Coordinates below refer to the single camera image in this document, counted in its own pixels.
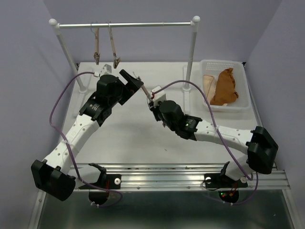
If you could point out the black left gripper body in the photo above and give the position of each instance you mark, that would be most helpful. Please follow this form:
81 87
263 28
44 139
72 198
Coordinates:
124 92

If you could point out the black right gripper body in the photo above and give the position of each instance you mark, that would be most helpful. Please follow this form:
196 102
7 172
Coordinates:
158 115

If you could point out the brown underwear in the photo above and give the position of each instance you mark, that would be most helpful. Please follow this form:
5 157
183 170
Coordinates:
225 92

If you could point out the wooden clip hanger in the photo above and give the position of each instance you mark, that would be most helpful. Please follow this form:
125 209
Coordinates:
116 60
147 93
96 54

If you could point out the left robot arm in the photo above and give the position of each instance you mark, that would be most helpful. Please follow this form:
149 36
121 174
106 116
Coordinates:
57 174

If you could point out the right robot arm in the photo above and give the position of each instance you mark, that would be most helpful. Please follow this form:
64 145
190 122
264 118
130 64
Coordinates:
258 147

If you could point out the cream striped underwear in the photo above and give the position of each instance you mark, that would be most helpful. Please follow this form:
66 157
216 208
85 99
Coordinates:
209 85

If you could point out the white clothes rack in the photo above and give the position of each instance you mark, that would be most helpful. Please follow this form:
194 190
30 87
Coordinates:
194 23

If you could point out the translucent plastic basket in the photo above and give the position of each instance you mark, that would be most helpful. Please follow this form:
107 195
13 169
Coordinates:
214 68

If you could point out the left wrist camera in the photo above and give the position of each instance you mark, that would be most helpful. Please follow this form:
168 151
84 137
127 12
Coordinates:
106 69

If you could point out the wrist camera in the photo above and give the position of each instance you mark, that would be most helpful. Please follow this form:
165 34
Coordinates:
106 69
155 99

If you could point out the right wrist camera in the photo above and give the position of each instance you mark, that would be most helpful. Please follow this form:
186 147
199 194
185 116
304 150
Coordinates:
155 99

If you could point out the aluminium mounting rail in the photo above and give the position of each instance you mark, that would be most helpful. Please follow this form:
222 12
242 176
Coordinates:
180 177

